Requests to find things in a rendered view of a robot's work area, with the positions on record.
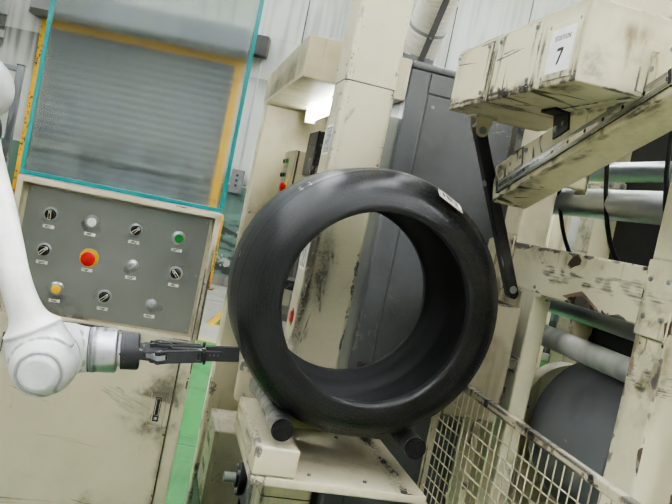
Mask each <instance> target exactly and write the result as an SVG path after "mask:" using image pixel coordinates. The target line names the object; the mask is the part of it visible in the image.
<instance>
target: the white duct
mask: <svg viewBox="0 0 672 504"><path fill-rule="evenodd" d="M442 1H443V0H418V3H417V5H416V8H415V10H414V13H413V15H412V17H411V18H410V22H409V27H408V32H407V37H406V42H405V46H404V51H403V52H404V53H406V54H409V55H411V54H413V55H415V56H417V57H419V56H420V53H421V51H422V49H423V46H424V44H425V42H426V39H427V36H428V35H429V32H430V30H431V27H432V25H433V23H434V20H435V18H436V16H437V13H438V11H439V9H440V6H441V4H442ZM459 2H460V0H450V2H449V4H448V6H447V9H446V11H445V13H444V16H443V18H442V20H441V23H440V25H439V27H438V30H437V32H436V34H435V37H434V39H433V41H432V44H431V46H430V48H429V51H428V53H427V55H426V59H430V60H434V59H435V56H436V54H437V52H438V50H439V47H440V45H441V43H442V41H443V38H444V37H445V35H446V33H447V29H448V27H449V25H450V22H451V20H452V18H453V16H454V13H455V11H456V8H457V6H458V4H459Z"/></svg>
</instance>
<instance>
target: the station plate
mask: <svg viewBox="0 0 672 504"><path fill-rule="evenodd" d="M578 23H579V22H578ZM578 23H575V24H572V25H570V26H567V27H564V28H562V29H559V30H556V31H554V32H553V34H552V39H551V43H550V48H549V52H548V57H547V62H546V66H545V71H544V75H546V74H550V73H554V72H558V71H561V70H565V69H568V68H569V63H570V59H571V54H572V50H573V45H574V41H575V36H576V32H577V27H578Z"/></svg>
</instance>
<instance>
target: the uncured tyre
mask: <svg viewBox="0 0 672 504"><path fill-rule="evenodd" d="M311 180H313V181H314V182H315V184H313V185H311V186H309V187H307V188H305V189H304V190H302V191H300V192H298V191H297V190H295V189H297V188H299V187H300V186H302V185H304V184H305V183H307V182H309V181H311ZM461 208H462V207H461ZM462 211H463V213H461V212H460V211H459V210H457V209H456V208H455V207H453V206H452V205H451V204H450V203H448V202H447V201H446V200H444V199H443V198H442V197H440V195H439V192H438V187H436V186H435V185H433V184H431V183H430V182H428V181H426V180H424V179H422V178H419V177H417V176H414V175H412V174H409V173H405V172H402V171H398V170H393V169H386V168H375V167H365V168H343V169H334V170H329V171H324V172H320V173H317V174H314V175H311V176H308V177H306V178H303V179H301V180H299V181H297V182H295V183H293V184H291V185H290V186H288V187H286V188H285V189H283V190H282V191H280V192H279V193H278V194H276V195H275V196H274V197H273V198H272V199H270V200H269V201H268V202H267V203H266V204H265V205H264V206H263V207H262V208H261V209H260V210H259V212H258V213H257V214H256V215H255V217H254V218H253V219H252V220H251V222H250V223H249V225H248V226H247V228H246V230H245V231H244V233H243V235H242V237H241V239H240V241H239V243H238V245H237V248H236V250H235V253H234V256H233V259H232V263H231V267H230V272H229V278H228V287H227V302H228V313H229V318H230V323H231V327H232V331H233V334H234V337H235V339H236V342H237V344H238V346H239V349H240V351H241V354H242V356H243V359H244V361H245V363H246V365H247V367H248V369H249V371H250V373H251V375H252V376H253V378H254V379H255V381H256V382H257V384H258V385H259V386H260V388H261V389H262V390H263V391H264V393H265V394H266V395H267V396H268V397H269V398H270V399H271V400H272V401H273V402H274V403H275V404H276V405H277V406H279V407H280V408H281V409H282V410H284V411H285V412H286V413H288V414H289V415H291V416H292V417H294V418H295V419H297V420H299V421H301V422H303V423H305V424H307V425H309V426H312V427H314V428H317V429H320V430H323V431H326V432H330V433H335V434H340V435H346V436H356V437H370V436H380V435H387V434H391V433H396V432H399V431H402V430H405V429H408V428H411V427H413V426H416V425H418V424H420V423H422V422H424V421H426V420H428V419H429V418H431V417H433V416H434V415H436V414H437V413H439V412H440V411H441V410H443V409H444V408H445V407H447V406H448V405H449V404H450V403H451V402H452V401H454V400H455V399H456V398H457V397H458V396H459V395H460V394H461V392H462V391H463V390H464V389H465V388H466V387H467V385H468V384H469V383H470V382H471V380H472V379H473V377H474V376H475V374H476V373H477V371H478V370H479V368H480V366H481V364H482V362H483V360H484V358H485V356H486V354H487V352H488V349H489V347H490V344H491V341H492V337H493V334H494V330H495V325H496V320H497V312H498V286H497V278H496V272H495V268H494V264H493V260H492V257H491V254H490V251H489V249H488V247H487V244H486V242H485V240H484V238H483V236H482V234H481V233H480V231H479V229H478V228H477V226H476V225H475V223H474V222H473V221H472V219H471V218H470V217H469V215H468V214H467V213H466V212H465V211H464V209H463V208H462ZM368 212H377V213H379V214H381V215H383V216H385V217H386V218H388V219H389V220H391V221H392V222H393V223H395V224H396V225H397V226H398V227H399V228H400V229H401V230H402V231H403V232H404V233H405V234H406V236H407V237H408V238H409V240H410V241H411V243H412V244H413V246H414V248H415V250H416V252H417V255H418V257H419V260H420V264H421V268H422V273H423V296H422V302H421V306H420V310H419V313H418V315H417V318H416V320H415V322H414V324H413V326H412V328H411V329H410V331H409V332H408V334H407V335H406V337H405V338H404V339H403V340H402V341H401V342H400V344H399V345H398V346H396V347H395V348H394V349H393V350H392V351H391V352H389V353H388V354H387V355H385V356H384V357H382V358H380V359H378V360H376V361H374V362H372V363H370V364H367V365H364V366H360V367H356V368H349V369H333V368H326V367H321V366H318V365H315V364H312V363H310V362H307V361H305V360H304V359H302V358H300V357H298V356H297V355H296V354H294V353H293V352H292V351H290V350H289V349H288V346H287V343H286V340H285V336H284V332H283V326H282V299H283V293H284V288H285V285H286V281H287V279H288V276H289V273H290V271H291V269H292V267H293V265H294V263H295V261H296V260H297V258H298V257H299V255H300V254H301V252H302V251H303V250H304V248H305V247H306V246H307V245H308V244H309V243H310V242H311V241H312V240H313V239H314V238H315V237H316V236H317V235H318V234H320V233H321V232H322V231H323V230H325V229H326V228H328V227H329V226H331V225H333V224H334V223H336V222H338V221H340V220H343V219H345V218H348V217H351V216H354V215H358V214H362V213H368ZM241 248H243V250H242V252H241V255H240V257H239V259H238V255H239V253H240V250H241Z"/></svg>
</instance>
